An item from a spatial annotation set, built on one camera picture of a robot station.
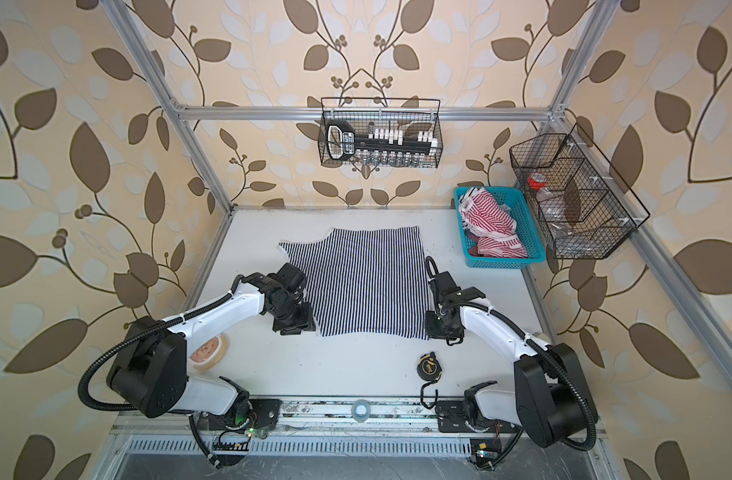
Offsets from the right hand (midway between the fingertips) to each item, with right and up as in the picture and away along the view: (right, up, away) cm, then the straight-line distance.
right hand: (435, 336), depth 85 cm
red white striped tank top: (+24, +33, +20) cm, 45 cm away
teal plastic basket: (+24, +33, +20) cm, 46 cm away
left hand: (-35, +3, -1) cm, 35 cm away
